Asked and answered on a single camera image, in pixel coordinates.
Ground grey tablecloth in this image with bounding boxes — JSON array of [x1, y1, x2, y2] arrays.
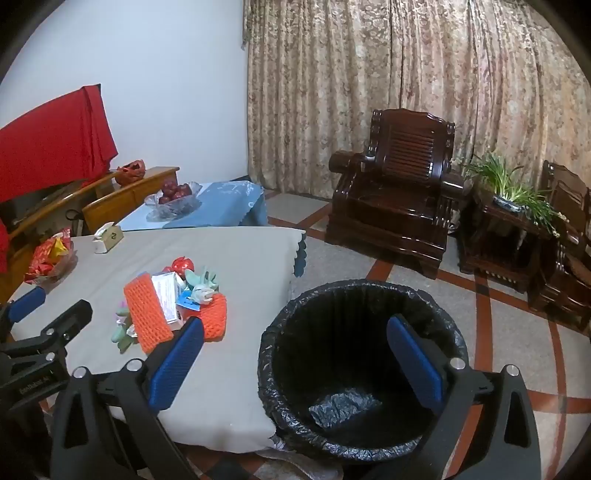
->
[[9, 226, 308, 450]]

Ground dark wooden armchair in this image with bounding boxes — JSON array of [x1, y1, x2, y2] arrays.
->
[[324, 108, 467, 280], [526, 159, 591, 333]]

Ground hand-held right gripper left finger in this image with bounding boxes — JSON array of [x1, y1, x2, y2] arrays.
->
[[48, 318, 206, 480]]

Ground beige patterned curtain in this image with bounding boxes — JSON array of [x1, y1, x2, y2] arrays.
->
[[240, 0, 591, 232]]

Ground blue tablecloth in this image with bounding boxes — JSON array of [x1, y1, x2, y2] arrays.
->
[[117, 181, 269, 232]]

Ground green potted plant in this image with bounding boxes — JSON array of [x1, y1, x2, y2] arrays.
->
[[462, 150, 568, 238]]

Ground tissue box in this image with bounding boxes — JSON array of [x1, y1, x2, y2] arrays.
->
[[92, 222, 124, 254]]

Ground large orange foam net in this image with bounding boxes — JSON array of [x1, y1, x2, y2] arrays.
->
[[123, 271, 177, 355]]

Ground red cloth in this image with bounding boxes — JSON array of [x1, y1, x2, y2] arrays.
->
[[0, 84, 118, 204]]

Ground dark wooden side table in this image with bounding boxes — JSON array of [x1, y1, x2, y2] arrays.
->
[[457, 185, 561, 294]]

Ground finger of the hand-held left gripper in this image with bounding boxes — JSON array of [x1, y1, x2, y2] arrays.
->
[[0, 298, 94, 371], [0, 286, 47, 342]]

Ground pale green foam net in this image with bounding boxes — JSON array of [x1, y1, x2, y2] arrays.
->
[[185, 265, 221, 305], [111, 299, 140, 354]]

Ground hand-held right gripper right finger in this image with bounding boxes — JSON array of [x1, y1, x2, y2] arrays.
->
[[355, 315, 542, 480]]

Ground glass fruit bowl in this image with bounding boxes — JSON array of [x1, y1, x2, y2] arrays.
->
[[144, 181, 202, 220]]

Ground red crumpled wrapper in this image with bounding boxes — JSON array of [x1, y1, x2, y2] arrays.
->
[[161, 256, 195, 278]]

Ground wooden cabinet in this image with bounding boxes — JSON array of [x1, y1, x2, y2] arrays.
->
[[0, 166, 181, 301]]

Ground red and yellow snack packets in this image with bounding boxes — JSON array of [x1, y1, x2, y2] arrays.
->
[[24, 228, 75, 280]]

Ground small orange foam net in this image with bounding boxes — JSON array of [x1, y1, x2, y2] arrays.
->
[[182, 293, 229, 344]]

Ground white cardboard box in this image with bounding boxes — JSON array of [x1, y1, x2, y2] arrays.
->
[[150, 271, 186, 330]]

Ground black bag-lined trash bin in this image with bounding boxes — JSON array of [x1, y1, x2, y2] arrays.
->
[[257, 279, 469, 467]]

